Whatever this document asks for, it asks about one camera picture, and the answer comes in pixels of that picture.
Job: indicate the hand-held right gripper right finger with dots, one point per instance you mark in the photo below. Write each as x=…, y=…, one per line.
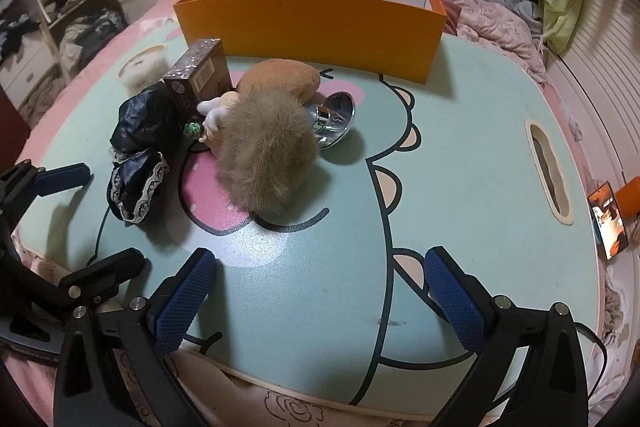
x=457, y=302

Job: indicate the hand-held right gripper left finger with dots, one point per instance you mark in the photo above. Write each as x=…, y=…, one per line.
x=175, y=307

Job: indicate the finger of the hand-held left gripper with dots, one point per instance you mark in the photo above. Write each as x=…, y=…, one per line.
x=110, y=269
x=62, y=179

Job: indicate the black lace cloth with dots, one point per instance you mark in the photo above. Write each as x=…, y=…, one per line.
x=140, y=122

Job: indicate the small brown patterned box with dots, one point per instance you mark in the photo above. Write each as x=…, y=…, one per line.
x=197, y=72

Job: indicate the furry beige tail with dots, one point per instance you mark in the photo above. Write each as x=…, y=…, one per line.
x=265, y=152

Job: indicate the silver metal cone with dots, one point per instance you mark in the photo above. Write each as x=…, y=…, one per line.
x=332, y=117

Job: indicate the brown plush toy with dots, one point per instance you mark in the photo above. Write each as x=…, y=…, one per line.
x=280, y=79

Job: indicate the orange cardboard box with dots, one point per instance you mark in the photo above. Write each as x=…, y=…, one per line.
x=325, y=32

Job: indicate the dark red board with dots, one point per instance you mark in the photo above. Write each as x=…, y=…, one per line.
x=10, y=127

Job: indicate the white drawer cabinet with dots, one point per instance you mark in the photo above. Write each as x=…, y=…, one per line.
x=25, y=72

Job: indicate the black and white clothes pile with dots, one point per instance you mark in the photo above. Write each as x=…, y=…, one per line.
x=90, y=37

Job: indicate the dark clothes heap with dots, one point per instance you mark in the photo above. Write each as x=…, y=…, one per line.
x=15, y=32

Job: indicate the smartphone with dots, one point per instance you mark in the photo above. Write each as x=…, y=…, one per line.
x=607, y=222

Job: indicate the orange object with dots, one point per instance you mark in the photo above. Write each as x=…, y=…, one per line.
x=631, y=197

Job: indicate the pink floral quilt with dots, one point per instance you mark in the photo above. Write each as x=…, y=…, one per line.
x=480, y=27

